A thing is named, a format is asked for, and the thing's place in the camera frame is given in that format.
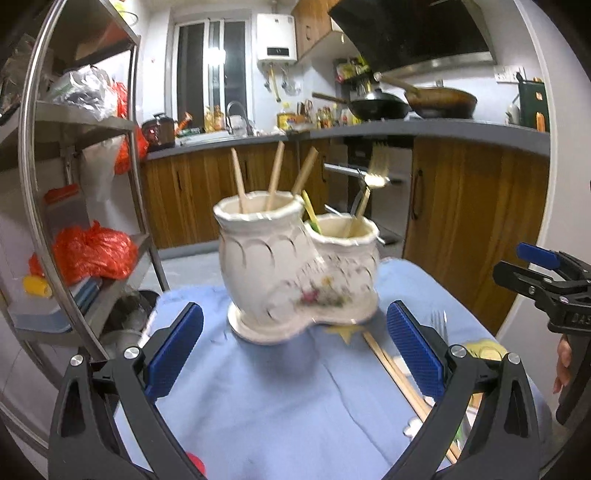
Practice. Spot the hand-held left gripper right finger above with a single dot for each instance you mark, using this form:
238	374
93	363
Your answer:
415	355

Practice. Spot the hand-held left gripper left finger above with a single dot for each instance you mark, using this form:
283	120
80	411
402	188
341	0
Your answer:
175	350

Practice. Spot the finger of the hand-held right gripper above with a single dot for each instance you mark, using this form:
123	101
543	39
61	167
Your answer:
538	256
521	277

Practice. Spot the wooden chopstick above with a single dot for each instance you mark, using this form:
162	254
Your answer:
390	371
275	173
398	369
238	180
305	170

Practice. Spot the silver steel fork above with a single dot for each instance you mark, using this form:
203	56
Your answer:
438	325

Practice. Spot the white ceramic double utensil holder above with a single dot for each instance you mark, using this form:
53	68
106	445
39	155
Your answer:
263	277

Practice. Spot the gold metal fork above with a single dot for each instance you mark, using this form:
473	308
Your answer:
378	177

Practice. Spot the person's right hand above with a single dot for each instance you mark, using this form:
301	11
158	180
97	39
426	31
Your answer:
562	364

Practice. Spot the wooden kitchen cabinet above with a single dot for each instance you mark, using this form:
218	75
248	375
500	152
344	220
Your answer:
194	198
480	217

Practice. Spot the flat blue storage box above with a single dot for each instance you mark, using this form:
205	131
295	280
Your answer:
81	295

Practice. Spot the blue cartoon print tablecloth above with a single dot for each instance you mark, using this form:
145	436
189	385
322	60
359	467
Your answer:
277	392

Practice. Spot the small red round object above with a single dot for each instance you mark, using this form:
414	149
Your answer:
196	463

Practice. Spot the crumpled red plastic bag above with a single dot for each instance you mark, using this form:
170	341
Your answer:
92	254

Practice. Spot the grey kitchen countertop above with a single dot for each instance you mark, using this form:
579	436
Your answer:
461	131

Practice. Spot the dark green box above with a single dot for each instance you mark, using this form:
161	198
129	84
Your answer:
531	106

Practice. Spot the small yellow object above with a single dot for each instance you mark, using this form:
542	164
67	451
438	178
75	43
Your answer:
37	286

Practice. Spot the brown frying pan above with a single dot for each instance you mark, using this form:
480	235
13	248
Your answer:
443	101

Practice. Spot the plastic container with red lid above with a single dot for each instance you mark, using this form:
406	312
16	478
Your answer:
64	205

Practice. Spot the white plastic bag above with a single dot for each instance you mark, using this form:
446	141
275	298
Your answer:
99	170

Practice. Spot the hanging red plastic bag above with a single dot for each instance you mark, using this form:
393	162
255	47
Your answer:
127	138

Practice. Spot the black wok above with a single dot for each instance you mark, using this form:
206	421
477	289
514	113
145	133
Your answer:
378	106

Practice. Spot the dark red rice cooker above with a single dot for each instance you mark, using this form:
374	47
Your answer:
159	131

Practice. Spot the group of condiment bottles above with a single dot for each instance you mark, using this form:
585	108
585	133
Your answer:
213	119

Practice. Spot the steel kitchen faucet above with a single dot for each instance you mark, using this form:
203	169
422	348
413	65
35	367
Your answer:
240	115

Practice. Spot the group of small spice bottles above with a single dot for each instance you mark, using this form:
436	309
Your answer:
330	116

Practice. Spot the metal shelf rack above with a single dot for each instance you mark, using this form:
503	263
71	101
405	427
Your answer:
23	152

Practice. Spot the yellow cooking oil bottle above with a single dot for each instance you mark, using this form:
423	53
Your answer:
287	119

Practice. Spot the black range hood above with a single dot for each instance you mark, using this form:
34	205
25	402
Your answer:
415	27

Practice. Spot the clear plastic bag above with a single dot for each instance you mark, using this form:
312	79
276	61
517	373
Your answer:
83	90

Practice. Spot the kitchen window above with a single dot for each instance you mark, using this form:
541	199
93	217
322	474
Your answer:
212	74

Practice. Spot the white water heater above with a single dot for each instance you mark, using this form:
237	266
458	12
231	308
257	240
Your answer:
277	37

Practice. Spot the wall power socket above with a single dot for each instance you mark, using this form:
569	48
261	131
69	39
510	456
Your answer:
510	74

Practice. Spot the wooden wall cabinet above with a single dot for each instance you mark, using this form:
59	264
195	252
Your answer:
314	27

